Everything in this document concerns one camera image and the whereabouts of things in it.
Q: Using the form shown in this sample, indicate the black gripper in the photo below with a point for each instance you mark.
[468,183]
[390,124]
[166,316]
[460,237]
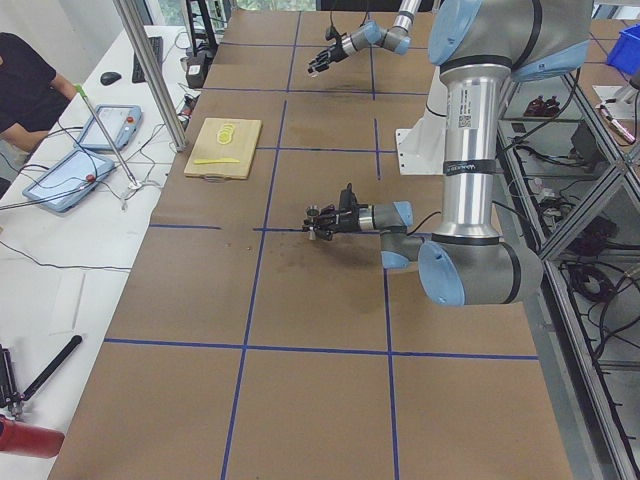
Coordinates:
[348,220]
[338,50]

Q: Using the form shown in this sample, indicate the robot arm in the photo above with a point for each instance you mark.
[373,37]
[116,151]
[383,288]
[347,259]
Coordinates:
[477,46]
[395,39]

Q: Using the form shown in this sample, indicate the bamboo cutting board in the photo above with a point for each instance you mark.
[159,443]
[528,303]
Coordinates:
[242,146]

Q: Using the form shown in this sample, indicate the front lemon slice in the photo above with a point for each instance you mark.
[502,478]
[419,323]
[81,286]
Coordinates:
[223,139]

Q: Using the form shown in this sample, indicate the yellow plastic knife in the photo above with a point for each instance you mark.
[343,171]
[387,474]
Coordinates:
[221,160]

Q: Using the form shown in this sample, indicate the black box with label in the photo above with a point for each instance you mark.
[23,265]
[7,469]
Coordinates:
[198,66]

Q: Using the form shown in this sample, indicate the far teach pendant tablet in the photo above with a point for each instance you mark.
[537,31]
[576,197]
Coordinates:
[121,123]

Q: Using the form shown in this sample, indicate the teach pendant tablet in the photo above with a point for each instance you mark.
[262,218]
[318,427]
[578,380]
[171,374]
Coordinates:
[121,123]
[69,181]

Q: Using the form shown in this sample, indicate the black computer mouse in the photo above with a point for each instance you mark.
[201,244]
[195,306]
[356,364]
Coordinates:
[109,78]

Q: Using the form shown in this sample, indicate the near teach pendant tablet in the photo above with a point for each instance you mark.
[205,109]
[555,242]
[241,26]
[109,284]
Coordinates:
[69,181]

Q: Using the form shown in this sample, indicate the person in black shirt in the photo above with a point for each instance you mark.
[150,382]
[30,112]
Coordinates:
[33,94]

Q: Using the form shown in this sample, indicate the blue plastic bin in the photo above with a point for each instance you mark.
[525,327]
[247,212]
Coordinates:
[625,55]

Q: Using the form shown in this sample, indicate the red cylinder bottle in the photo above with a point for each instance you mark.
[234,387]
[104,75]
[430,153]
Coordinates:
[23,439]

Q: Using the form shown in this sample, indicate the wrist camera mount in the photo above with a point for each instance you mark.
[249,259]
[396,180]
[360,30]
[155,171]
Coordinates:
[348,200]
[332,34]

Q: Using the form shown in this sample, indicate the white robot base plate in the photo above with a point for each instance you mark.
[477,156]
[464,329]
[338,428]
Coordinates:
[420,153]

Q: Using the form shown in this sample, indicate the aluminium frame post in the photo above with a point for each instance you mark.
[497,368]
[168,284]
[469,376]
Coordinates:
[135,30]

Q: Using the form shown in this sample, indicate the black handled tool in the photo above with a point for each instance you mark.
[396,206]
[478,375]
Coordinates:
[11,398]

